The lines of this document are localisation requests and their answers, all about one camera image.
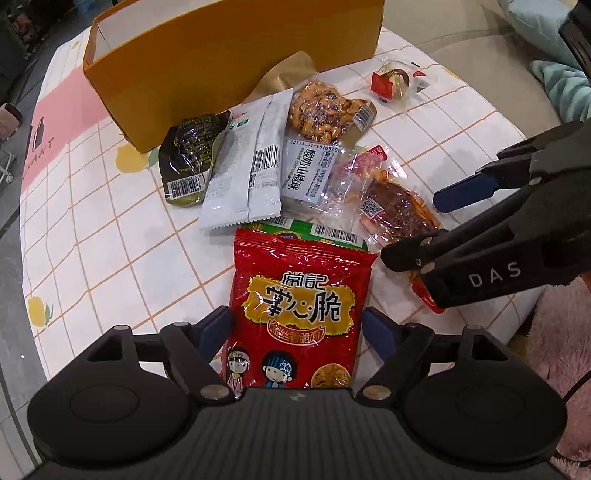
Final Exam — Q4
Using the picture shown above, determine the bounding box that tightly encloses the red crispy noodle bag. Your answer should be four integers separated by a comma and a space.
222, 228, 376, 397

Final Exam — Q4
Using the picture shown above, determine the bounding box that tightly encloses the red-brown meat snack packet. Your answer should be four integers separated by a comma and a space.
329, 144, 447, 315

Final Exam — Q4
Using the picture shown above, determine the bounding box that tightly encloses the pink fluffy fabric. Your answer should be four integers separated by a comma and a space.
527, 278, 590, 479

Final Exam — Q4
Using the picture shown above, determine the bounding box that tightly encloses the striped teal blanket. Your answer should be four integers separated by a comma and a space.
531, 60, 591, 123

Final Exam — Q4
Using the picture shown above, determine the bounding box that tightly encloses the checkered lemon tablecloth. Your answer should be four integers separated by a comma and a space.
20, 30, 522, 376

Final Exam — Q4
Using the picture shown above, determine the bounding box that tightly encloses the small clear wrapped pastry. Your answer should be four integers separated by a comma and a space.
360, 55, 438, 108

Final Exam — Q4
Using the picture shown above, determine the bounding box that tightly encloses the beige sofa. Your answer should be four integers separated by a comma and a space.
383, 1, 562, 136

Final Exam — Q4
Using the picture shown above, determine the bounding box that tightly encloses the white long snack packet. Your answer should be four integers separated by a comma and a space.
197, 88, 294, 230

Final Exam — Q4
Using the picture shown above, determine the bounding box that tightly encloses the clear white-label snack packet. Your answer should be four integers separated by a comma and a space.
280, 138, 349, 216

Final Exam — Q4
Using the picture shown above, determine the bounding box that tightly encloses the light blue cushion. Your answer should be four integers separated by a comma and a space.
498, 0, 579, 68

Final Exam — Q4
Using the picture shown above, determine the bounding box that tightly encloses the orange peanut snack bag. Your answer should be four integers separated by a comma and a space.
287, 80, 377, 148

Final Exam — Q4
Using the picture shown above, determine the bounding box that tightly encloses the dark green snack packet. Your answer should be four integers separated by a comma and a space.
158, 110, 230, 207

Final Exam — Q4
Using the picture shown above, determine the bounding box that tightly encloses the gold paper scrap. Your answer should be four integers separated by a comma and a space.
243, 51, 317, 103

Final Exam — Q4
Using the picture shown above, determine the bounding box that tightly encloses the white round rolling stool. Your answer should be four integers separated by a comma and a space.
0, 149, 16, 184

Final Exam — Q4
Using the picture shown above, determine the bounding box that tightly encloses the orange cardboard box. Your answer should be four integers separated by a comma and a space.
83, 1, 384, 153

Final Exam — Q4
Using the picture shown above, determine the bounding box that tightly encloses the pink small heater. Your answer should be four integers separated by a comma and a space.
0, 103, 23, 142

